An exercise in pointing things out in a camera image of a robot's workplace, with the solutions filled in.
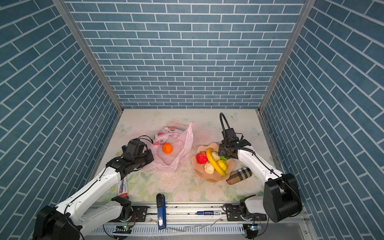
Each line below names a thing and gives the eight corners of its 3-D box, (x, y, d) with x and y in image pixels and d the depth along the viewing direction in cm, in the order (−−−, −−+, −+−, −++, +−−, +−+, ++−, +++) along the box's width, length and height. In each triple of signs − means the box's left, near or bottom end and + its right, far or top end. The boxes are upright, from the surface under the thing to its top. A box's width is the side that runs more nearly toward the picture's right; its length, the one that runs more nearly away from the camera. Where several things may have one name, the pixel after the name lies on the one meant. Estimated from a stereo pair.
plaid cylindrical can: (229, 186, 84) (230, 184, 81) (224, 177, 88) (225, 174, 84) (251, 176, 88) (253, 173, 85) (246, 167, 92) (247, 164, 88)
